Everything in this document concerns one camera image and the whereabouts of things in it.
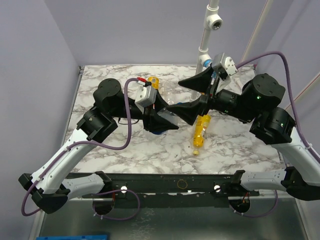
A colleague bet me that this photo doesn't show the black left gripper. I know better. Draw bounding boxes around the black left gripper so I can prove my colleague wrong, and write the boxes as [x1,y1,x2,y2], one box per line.
[110,88,179,132]

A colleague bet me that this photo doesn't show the yellow bottle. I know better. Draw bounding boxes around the yellow bottle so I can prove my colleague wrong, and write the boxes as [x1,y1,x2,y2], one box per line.
[192,115,211,156]
[147,76,160,90]

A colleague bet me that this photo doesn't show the clear bottle blue label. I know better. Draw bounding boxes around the clear bottle blue label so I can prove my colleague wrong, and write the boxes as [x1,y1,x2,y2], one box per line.
[145,101,180,135]

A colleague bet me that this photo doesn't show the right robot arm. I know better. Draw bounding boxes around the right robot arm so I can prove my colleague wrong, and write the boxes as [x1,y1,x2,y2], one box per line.
[167,67,320,201]

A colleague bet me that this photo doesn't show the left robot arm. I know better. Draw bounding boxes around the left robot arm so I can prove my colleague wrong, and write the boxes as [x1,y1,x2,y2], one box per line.
[18,78,179,217]

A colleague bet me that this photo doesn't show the small clear bottle white cap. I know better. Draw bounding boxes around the small clear bottle white cap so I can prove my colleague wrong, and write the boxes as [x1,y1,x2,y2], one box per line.
[163,82,182,105]

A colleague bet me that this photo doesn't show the blue plastic faucet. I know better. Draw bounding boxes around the blue plastic faucet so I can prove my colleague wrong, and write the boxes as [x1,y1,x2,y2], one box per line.
[203,59,213,68]

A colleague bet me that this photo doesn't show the blue tray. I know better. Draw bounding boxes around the blue tray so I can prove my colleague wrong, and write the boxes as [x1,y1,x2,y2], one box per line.
[35,234,109,240]

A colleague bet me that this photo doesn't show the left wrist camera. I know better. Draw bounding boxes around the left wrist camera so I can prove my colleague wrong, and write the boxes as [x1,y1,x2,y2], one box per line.
[134,77,157,113]

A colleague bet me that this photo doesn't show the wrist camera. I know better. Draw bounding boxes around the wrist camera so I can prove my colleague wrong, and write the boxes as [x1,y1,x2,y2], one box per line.
[211,52,238,81]
[134,77,157,113]

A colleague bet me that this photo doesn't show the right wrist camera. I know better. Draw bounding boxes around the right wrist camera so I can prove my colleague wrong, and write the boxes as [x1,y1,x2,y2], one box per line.
[211,52,238,81]

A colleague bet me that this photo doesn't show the white PVC pipe frame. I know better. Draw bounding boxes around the white PVC pipe frame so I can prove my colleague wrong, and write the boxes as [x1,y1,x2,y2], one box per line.
[189,0,320,111]

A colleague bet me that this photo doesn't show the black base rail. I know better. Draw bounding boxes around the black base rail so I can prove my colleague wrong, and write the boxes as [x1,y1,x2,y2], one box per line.
[64,172,261,208]

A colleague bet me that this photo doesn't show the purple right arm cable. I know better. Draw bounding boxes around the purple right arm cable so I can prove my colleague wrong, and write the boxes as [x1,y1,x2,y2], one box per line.
[236,50,320,218]

